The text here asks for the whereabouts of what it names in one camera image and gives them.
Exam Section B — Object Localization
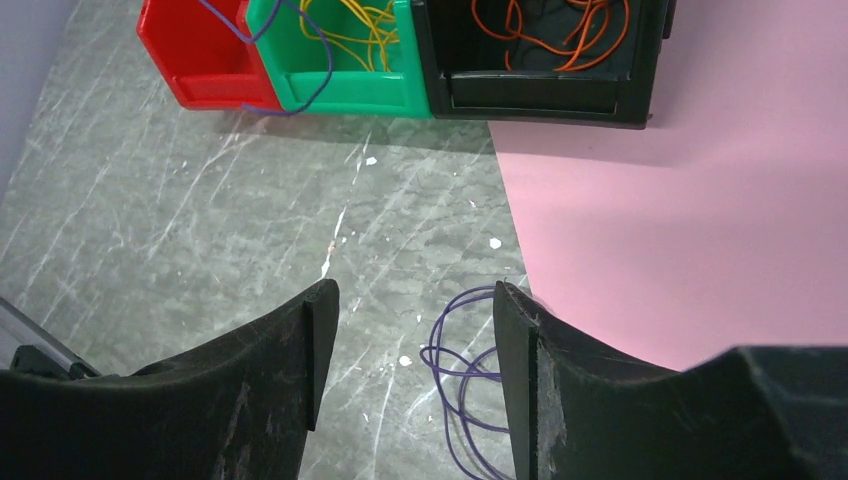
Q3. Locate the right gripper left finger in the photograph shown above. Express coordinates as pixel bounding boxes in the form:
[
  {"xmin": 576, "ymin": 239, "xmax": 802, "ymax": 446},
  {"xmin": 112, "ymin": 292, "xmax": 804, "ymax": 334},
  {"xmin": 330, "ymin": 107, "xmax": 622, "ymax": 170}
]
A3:
[{"xmin": 1, "ymin": 279, "xmax": 340, "ymax": 479}]

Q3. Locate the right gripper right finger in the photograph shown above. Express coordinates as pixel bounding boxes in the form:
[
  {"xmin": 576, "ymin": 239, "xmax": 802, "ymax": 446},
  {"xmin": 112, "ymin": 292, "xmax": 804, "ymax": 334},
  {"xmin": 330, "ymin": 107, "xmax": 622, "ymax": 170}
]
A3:
[{"xmin": 493, "ymin": 282, "xmax": 847, "ymax": 479}]

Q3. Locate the black plastic bin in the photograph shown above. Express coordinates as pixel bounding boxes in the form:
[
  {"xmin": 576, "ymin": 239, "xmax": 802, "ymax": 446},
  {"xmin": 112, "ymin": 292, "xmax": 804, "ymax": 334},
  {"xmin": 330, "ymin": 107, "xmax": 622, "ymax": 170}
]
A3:
[{"xmin": 411, "ymin": 0, "xmax": 676, "ymax": 129}]

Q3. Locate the red plastic bin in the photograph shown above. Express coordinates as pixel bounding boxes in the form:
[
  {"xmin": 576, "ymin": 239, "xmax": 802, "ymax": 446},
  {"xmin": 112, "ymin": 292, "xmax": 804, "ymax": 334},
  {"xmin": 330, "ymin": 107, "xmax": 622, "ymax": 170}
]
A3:
[{"xmin": 137, "ymin": 0, "xmax": 281, "ymax": 111}]

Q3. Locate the green plastic bin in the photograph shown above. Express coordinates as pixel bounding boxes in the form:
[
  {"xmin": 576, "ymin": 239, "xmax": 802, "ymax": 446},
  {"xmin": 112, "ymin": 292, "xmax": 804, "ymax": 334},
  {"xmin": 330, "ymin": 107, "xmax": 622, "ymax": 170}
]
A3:
[{"xmin": 245, "ymin": 1, "xmax": 430, "ymax": 118}]

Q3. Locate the orange cable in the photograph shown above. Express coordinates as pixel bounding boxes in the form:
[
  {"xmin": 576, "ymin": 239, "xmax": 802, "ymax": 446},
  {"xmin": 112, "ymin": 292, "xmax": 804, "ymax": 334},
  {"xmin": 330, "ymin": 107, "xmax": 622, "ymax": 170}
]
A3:
[{"xmin": 470, "ymin": 0, "xmax": 632, "ymax": 73}]

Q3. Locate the yellow cable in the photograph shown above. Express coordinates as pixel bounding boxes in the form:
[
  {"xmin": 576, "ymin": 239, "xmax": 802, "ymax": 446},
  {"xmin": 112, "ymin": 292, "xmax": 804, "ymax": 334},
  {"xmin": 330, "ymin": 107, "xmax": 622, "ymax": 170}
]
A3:
[{"xmin": 299, "ymin": 0, "xmax": 401, "ymax": 73}]

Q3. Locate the pink clipboard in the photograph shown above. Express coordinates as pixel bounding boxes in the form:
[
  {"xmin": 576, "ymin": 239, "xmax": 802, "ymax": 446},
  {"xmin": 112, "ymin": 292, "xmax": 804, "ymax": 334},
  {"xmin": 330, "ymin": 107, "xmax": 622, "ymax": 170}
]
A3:
[{"xmin": 490, "ymin": 0, "xmax": 847, "ymax": 369}]

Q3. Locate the aluminium rail frame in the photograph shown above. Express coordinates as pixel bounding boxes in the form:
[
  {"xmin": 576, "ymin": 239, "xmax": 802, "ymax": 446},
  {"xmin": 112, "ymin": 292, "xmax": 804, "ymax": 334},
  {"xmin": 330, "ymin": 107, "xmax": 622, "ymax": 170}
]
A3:
[{"xmin": 1, "ymin": 299, "xmax": 100, "ymax": 380}]

